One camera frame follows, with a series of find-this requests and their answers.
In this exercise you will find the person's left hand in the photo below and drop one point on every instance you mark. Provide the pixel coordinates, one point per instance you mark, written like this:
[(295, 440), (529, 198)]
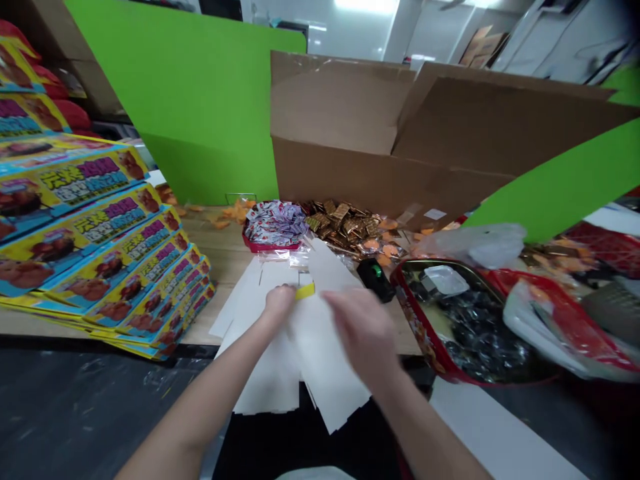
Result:
[(281, 302)]

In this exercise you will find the person's right hand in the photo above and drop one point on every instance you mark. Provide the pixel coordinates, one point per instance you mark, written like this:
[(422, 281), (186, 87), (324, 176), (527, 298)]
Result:
[(367, 330)]

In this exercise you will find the person's left fingers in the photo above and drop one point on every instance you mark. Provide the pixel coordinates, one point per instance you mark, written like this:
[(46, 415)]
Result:
[(289, 291)]

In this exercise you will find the person's right fingers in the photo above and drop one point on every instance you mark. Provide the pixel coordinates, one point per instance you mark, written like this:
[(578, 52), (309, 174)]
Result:
[(340, 302)]

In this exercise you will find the white carton blank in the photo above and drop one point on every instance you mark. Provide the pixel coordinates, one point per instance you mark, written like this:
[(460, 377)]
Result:
[(325, 360)]

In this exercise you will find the clear plastic sleeves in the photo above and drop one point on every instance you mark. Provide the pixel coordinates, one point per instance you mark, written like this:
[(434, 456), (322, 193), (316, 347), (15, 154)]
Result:
[(280, 257)]

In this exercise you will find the black tape dispenser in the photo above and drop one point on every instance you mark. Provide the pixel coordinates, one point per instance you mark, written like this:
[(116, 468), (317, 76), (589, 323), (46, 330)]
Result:
[(376, 280)]

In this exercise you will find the stack of white cardboard sheets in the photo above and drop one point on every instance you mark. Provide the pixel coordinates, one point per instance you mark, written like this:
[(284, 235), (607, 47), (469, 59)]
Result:
[(260, 350)]

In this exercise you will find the red tin of white candy packets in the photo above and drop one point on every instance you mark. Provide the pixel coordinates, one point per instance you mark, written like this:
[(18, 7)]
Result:
[(272, 225)]

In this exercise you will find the pile of orange packets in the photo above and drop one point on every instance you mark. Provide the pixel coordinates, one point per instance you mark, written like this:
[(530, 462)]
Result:
[(387, 247)]

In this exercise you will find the pile of gold-brown packets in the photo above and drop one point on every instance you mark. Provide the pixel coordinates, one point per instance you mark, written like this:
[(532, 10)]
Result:
[(340, 220)]

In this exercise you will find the red tin with gold inside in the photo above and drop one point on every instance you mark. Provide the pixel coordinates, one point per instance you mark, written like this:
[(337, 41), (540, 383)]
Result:
[(425, 330)]

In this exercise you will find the scattered orange snack packets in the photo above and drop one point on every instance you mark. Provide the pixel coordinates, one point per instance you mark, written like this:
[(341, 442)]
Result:
[(225, 215)]

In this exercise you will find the pile of black packets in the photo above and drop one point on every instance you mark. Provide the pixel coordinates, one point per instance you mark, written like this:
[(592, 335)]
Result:
[(482, 335)]

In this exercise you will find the white plastic bag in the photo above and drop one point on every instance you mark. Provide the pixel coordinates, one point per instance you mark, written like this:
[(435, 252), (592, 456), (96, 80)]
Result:
[(480, 245)]

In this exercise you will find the large brown cardboard box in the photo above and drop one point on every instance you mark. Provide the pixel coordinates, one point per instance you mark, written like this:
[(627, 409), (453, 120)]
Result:
[(390, 140)]

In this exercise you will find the stack of colourful printed cartons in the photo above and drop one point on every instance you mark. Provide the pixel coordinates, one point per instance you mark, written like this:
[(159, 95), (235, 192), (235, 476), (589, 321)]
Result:
[(100, 250)]

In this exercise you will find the green partition panel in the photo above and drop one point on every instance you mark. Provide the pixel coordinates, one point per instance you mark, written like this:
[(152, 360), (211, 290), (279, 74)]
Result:
[(565, 185), (200, 100)]

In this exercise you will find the red tin lid with plastic bag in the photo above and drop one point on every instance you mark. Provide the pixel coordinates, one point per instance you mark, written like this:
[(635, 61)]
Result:
[(560, 330)]

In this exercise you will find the stack of brown cartons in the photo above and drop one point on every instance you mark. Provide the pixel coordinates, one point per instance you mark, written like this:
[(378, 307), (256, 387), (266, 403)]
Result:
[(482, 47)]

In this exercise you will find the pile of red bags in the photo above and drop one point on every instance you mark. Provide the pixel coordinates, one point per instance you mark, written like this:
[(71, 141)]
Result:
[(55, 90)]

